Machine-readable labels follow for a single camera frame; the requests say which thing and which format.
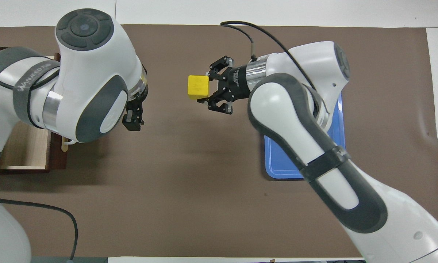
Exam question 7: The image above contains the yellow cube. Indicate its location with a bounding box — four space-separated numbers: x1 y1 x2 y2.
187 75 210 101

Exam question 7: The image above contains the wooden drawer with white handle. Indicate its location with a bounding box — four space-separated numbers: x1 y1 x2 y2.
0 53 75 175

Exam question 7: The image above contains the blue plastic tray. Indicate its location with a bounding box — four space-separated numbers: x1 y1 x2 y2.
264 91 346 179

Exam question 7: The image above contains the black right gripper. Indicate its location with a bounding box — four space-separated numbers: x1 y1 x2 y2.
198 55 252 115

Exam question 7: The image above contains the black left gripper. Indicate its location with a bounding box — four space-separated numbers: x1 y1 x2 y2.
122 96 146 132

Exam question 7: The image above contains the brown table mat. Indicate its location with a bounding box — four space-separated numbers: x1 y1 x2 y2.
0 24 438 258

